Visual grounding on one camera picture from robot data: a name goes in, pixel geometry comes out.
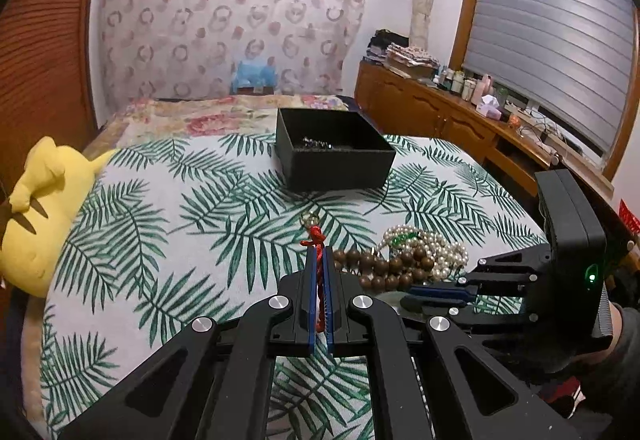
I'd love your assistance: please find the pink bottle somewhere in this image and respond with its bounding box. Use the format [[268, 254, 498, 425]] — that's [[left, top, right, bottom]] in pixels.
[[472, 74, 497, 102]]

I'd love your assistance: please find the palm leaf printed blanket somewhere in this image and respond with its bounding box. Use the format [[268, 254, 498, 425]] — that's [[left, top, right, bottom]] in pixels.
[[40, 133, 551, 440]]

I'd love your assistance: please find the yellow plush toy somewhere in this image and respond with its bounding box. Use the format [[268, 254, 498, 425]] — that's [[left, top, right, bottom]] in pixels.
[[0, 136, 117, 298]]

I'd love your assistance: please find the grey window blind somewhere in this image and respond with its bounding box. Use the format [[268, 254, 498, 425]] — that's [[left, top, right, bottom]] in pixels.
[[462, 0, 638, 156]]

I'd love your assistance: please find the brown wooden bead bracelet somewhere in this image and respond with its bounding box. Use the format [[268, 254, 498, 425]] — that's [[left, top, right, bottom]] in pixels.
[[332, 245, 436, 293]]

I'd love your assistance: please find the red paper decoration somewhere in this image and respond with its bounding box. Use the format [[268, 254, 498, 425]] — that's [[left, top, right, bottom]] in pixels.
[[617, 199, 640, 236]]

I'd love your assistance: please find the power strip with cables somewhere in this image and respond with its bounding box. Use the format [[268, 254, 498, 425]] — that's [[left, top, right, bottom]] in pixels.
[[505, 105, 586, 156]]

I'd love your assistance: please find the blue plush toy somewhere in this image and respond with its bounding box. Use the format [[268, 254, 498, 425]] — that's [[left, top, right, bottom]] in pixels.
[[230, 58, 278, 95]]

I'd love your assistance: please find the white pearl necklace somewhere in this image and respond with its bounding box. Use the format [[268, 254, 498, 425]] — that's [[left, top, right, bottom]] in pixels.
[[375, 223, 471, 282]]

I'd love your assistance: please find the wooden slatted wardrobe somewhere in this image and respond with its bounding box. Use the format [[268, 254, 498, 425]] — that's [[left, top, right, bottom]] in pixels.
[[0, 0, 108, 191]]

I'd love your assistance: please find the green jade jewelry piece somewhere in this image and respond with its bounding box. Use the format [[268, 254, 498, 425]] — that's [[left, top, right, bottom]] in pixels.
[[390, 230, 422, 249]]

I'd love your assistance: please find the person's right forearm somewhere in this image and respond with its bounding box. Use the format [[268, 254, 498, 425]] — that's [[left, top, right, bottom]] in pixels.
[[575, 300, 640, 421]]

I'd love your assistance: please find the wooden cabinet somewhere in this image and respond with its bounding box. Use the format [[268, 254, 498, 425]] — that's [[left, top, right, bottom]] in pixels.
[[355, 60, 616, 201]]

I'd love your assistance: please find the tissue box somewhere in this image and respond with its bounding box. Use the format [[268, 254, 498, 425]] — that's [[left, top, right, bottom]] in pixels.
[[475, 95, 503, 121]]

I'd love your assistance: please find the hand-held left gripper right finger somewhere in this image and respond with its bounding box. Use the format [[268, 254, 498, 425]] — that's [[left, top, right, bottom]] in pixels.
[[322, 245, 583, 440]]

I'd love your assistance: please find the group of cosmetic bottles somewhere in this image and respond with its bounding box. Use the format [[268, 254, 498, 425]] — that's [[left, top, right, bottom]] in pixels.
[[432, 65, 476, 101]]

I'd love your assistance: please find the red cord bracelet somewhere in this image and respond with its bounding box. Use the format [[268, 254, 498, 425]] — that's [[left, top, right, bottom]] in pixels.
[[299, 211, 327, 326]]

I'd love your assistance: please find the grey green bangle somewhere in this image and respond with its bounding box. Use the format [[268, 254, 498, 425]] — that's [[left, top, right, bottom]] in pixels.
[[372, 289, 426, 321]]

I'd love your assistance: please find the stack of folded cloths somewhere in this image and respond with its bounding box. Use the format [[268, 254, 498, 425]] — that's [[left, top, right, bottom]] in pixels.
[[365, 28, 441, 78]]

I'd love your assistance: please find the circle patterned curtain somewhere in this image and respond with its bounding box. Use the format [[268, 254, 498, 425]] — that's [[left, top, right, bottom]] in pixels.
[[100, 0, 366, 101]]

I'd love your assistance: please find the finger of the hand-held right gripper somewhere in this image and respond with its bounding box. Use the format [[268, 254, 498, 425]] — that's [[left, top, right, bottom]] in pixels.
[[407, 244, 553, 298], [400, 293, 538, 346]]

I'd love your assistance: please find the black jewelry box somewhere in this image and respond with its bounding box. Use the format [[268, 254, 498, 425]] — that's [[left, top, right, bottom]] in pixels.
[[276, 108, 397, 193]]

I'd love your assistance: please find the floral bedspread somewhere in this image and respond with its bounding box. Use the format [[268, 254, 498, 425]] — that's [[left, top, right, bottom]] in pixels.
[[82, 94, 363, 156]]

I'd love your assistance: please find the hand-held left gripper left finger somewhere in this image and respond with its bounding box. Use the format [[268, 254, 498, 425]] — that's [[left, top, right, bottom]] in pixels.
[[57, 245, 326, 440]]

